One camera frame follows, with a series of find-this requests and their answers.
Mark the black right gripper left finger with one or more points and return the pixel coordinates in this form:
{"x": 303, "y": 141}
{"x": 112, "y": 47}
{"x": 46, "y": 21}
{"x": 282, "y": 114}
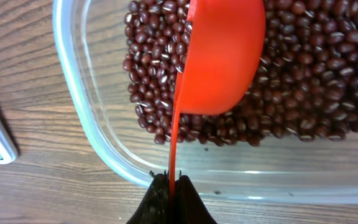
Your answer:
{"x": 153, "y": 208}

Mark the red adzuki beans in container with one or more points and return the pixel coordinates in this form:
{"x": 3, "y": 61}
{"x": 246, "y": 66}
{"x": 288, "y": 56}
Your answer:
{"x": 306, "y": 84}

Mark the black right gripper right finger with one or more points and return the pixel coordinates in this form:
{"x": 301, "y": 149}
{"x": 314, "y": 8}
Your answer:
{"x": 188, "y": 205}

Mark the clear plastic food container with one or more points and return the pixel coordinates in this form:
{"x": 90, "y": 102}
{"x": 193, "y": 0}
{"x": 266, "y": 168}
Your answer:
{"x": 91, "y": 45}

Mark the orange plastic measuring scoop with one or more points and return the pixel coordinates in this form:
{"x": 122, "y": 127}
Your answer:
{"x": 226, "y": 42}

